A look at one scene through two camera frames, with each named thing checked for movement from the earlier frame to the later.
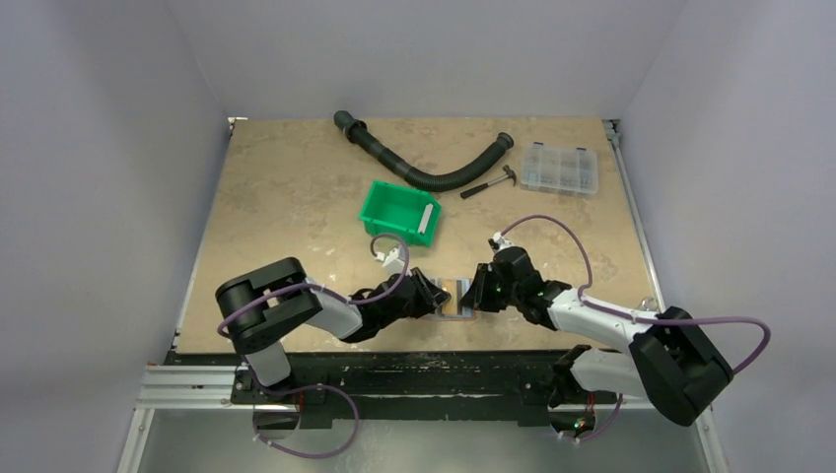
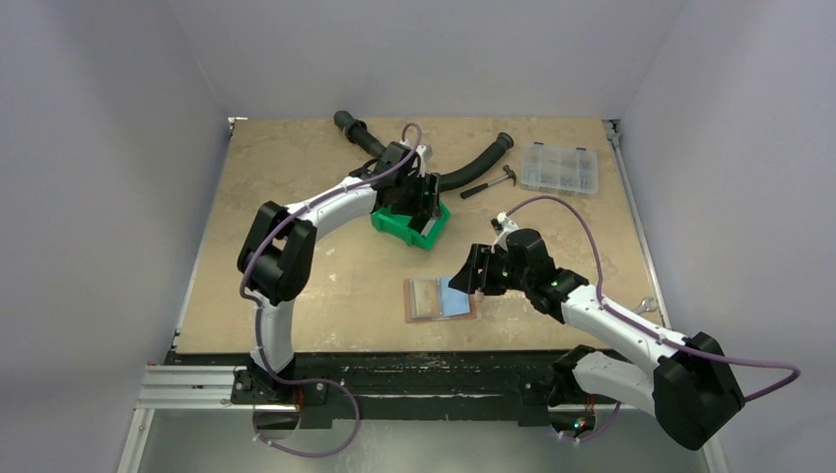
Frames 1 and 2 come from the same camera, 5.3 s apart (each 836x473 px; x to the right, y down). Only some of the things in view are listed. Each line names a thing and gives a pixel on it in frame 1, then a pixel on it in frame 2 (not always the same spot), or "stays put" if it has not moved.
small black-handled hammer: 507,169 stays put
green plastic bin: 390,209 stays put
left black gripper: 437,295 to 421,207
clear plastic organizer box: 559,169 stays put
